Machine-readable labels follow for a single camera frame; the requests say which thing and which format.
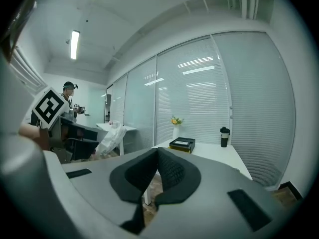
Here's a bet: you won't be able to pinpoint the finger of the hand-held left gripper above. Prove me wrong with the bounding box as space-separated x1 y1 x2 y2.
59 115 109 142

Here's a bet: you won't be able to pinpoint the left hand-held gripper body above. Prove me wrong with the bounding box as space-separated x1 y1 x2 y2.
31 87 73 164

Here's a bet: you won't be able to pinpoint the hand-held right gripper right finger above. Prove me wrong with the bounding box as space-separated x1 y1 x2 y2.
147 147 285 239

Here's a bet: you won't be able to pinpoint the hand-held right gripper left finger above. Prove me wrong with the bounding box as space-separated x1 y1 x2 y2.
61 147 159 239

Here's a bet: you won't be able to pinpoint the yellow tissue box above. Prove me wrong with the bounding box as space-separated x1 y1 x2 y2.
168 145 191 154

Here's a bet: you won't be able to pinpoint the black and yellow box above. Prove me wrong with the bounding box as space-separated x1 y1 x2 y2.
168 137 196 154

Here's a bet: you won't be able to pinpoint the person's left forearm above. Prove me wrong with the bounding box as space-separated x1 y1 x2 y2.
18 124 50 150

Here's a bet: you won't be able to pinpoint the white plastic bag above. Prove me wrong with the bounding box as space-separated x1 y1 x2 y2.
95 122 128 157

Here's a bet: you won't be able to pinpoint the black drinking bottle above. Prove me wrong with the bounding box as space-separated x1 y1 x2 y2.
220 126 231 148

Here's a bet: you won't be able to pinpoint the long ceiling light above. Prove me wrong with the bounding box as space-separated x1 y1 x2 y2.
70 29 81 60

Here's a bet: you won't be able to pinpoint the white ceiling pipes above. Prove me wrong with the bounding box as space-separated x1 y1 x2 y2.
224 0 260 20

